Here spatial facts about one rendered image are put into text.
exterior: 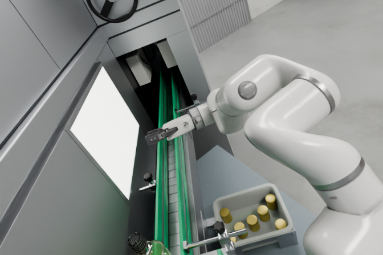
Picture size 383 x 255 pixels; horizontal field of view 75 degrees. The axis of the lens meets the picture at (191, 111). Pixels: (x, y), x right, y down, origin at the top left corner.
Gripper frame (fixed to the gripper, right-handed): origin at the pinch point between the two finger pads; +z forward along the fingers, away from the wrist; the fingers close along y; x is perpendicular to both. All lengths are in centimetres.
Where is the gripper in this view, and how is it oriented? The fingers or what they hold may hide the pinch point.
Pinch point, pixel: (150, 138)
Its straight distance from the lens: 85.8
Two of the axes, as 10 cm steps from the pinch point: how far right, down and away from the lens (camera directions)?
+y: -1.0, -0.6, 9.9
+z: -9.2, 3.9, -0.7
